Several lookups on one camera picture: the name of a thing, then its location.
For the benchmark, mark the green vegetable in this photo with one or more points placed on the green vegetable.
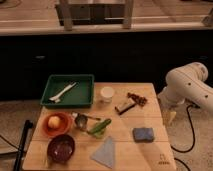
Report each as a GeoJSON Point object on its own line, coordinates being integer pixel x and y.
{"type": "Point", "coordinates": [99, 128]}

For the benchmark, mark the wooden chair frame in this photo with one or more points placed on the wooden chair frame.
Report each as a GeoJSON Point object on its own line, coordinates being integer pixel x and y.
{"type": "Point", "coordinates": [94, 12]}

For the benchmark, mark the white cup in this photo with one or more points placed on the white cup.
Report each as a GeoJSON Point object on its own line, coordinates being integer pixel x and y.
{"type": "Point", "coordinates": [107, 94]}

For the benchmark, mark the dark rectangular block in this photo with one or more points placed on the dark rectangular block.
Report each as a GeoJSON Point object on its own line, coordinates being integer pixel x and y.
{"type": "Point", "coordinates": [125, 106]}

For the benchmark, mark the metal measuring spoon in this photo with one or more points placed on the metal measuring spoon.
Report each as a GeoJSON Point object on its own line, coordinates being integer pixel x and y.
{"type": "Point", "coordinates": [82, 119]}

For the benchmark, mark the black pole stand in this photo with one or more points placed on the black pole stand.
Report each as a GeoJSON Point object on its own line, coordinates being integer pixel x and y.
{"type": "Point", "coordinates": [27, 126]}

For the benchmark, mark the orange bowl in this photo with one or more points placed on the orange bowl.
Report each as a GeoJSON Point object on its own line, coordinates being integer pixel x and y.
{"type": "Point", "coordinates": [65, 125]}

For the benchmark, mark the green plastic tray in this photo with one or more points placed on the green plastic tray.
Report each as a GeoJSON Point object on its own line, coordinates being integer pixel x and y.
{"type": "Point", "coordinates": [68, 91]}

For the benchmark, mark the white brush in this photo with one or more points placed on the white brush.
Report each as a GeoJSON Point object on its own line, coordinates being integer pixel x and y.
{"type": "Point", "coordinates": [56, 98]}

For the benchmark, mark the blue sponge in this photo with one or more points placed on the blue sponge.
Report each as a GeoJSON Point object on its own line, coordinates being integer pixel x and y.
{"type": "Point", "coordinates": [143, 134]}

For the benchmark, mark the grey triangular cloth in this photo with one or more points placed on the grey triangular cloth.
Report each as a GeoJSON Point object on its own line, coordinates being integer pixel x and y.
{"type": "Point", "coordinates": [105, 154]}

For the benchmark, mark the brown chocolate pieces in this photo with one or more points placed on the brown chocolate pieces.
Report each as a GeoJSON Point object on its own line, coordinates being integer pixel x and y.
{"type": "Point", "coordinates": [141, 101]}

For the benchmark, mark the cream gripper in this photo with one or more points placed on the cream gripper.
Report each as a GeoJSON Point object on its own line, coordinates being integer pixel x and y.
{"type": "Point", "coordinates": [168, 116]}

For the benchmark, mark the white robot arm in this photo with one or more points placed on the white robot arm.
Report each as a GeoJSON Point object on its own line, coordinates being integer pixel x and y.
{"type": "Point", "coordinates": [185, 82]}

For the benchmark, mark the yellow lemon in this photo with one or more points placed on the yellow lemon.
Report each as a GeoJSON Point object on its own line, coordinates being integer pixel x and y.
{"type": "Point", "coordinates": [54, 122]}

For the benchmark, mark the dark purple bowl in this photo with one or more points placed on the dark purple bowl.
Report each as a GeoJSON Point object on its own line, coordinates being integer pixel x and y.
{"type": "Point", "coordinates": [61, 148]}

